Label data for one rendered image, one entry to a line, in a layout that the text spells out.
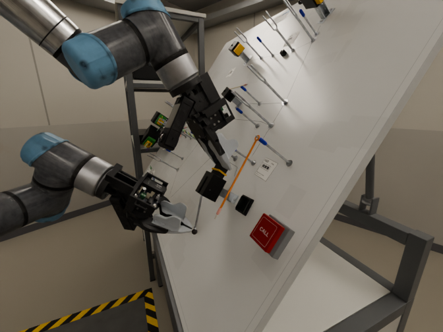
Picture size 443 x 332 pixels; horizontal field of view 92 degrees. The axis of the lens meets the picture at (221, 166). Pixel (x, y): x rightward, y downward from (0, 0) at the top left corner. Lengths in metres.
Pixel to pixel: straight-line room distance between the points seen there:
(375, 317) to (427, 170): 2.00
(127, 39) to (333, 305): 0.78
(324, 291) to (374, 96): 0.55
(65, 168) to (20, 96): 2.40
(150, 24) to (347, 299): 0.81
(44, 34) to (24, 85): 2.37
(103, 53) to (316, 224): 0.42
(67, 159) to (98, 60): 0.20
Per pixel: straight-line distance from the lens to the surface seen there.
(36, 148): 0.52
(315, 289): 0.78
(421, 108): 2.58
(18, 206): 0.53
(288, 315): 0.70
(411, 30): 0.56
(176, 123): 0.44
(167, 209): 0.52
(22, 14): 0.53
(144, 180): 0.47
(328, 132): 0.46
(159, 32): 0.44
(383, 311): 0.81
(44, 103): 2.90
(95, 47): 0.40
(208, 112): 0.45
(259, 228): 0.40
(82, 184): 0.49
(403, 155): 2.61
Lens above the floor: 1.33
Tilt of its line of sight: 17 degrees down
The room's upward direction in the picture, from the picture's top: straight up
